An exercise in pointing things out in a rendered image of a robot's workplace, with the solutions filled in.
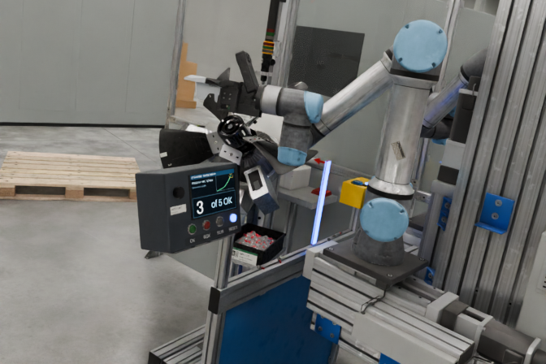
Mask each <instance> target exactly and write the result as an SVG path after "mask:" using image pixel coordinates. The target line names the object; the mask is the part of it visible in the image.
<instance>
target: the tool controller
mask: <svg viewBox="0 0 546 364"><path fill-rule="evenodd" d="M135 180H136V199H137V210H138V220H139V231H140V241H141V249H145V250H151V251H156V252H162V253H168V254H172V253H174V252H177V251H181V250H183V249H187V248H192V247H195V246H196V245H200V244H203V243H206V242H211V241H213V240H216V239H219V238H221V237H224V236H229V235H231V234H234V233H237V232H240V231H241V209H240V197H239V184H238V172H237V163H235V162H206V163H199V164H193V165H188V166H182V167H171V168H165V169H159V170H153V171H143V172H137V173H136V174H135ZM203 196H206V201H207V213H208V215H206V216H202V217H200V218H196V219H194V218H193V202H192V198H196V197H203ZM231 213H235V214H236V222H235V223H231V222H230V221H229V215H230V214H231ZM219 216H222V217H223V220H224V222H223V226H221V227H218V226H217V224H216V219H217V218H218V217H219ZM204 220H209V221H210V229H209V230H207V231H205V230H204V229H203V228H202V223H203V222H204ZM191 223H193V224H195V225H196V228H197V230H196V232H195V233H194V234H193V235H190V234H189V233H188V226H189V224H191Z"/></svg>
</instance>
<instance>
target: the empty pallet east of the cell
mask: <svg viewBox="0 0 546 364"><path fill-rule="evenodd" d="M137 172H140V170H139V167H138V166H137V163H136V160H135V158H124V157H110V156H95V155H79V154H51V153H36V152H20V151H8V152H7V155H6V157H5V160H4V162H3V165H2V168H1V170H0V199H15V200H46V201H51V200H64V201H84V202H137V191H136V180H135V174H136V173H137ZM16 185H26V186H53V187H66V188H65V195H44V194H17V193H15V186H16ZM84 188H104V189H128V197H106V196H84Z"/></svg>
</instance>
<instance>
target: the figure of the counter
mask: <svg viewBox="0 0 546 364"><path fill-rule="evenodd" d="M192 202H193V218H194V219H196V218H200V217H202V216H206V215H208V213H207V201H206V196H203V197H196V198H192Z"/></svg>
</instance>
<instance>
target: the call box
mask: <svg viewBox="0 0 546 364"><path fill-rule="evenodd" d="M353 180H360V181H362V184H365V183H368V181H369V180H368V179H366V178H363V177H359V178H356V179H352V180H347V181H344V182H343V185H342V189H341V194H340V202H341V203H344V204H346V205H349V206H352V207H355V208H358V209H362V207H363V204H364V200H365V196H366V188H367V187H365V186H362V184H354V183H353Z"/></svg>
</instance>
